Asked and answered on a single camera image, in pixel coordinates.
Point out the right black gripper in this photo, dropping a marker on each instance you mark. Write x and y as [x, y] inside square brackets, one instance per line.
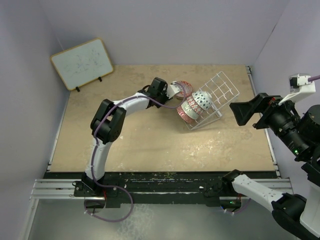
[242, 110]

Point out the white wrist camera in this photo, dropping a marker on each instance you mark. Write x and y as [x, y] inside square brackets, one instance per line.
[301, 87]
[172, 90]

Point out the white green-spoked bowl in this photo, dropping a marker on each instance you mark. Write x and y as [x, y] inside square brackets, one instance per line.
[189, 110]

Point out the black floral bowl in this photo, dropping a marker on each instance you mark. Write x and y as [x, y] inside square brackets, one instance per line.
[184, 116]

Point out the white wire dish rack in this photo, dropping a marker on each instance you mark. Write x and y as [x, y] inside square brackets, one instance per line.
[222, 92]

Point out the light blue patterned bowl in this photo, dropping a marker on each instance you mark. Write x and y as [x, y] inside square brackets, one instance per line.
[203, 99]

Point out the aluminium extrusion rail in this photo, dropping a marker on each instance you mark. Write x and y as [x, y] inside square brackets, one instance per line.
[54, 189]

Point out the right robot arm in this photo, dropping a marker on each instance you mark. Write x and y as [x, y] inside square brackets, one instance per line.
[297, 212]

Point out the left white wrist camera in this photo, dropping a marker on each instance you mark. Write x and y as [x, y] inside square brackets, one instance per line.
[172, 90]

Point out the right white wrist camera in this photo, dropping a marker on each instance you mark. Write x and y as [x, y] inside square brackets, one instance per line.
[301, 87]

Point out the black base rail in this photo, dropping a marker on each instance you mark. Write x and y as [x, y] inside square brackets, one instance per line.
[163, 188]

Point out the white dry-erase board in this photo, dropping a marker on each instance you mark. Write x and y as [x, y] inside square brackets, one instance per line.
[82, 64]

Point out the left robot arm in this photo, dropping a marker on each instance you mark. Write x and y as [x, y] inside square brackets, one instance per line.
[108, 122]

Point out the red patterned bowl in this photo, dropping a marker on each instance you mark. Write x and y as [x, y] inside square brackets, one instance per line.
[185, 89]

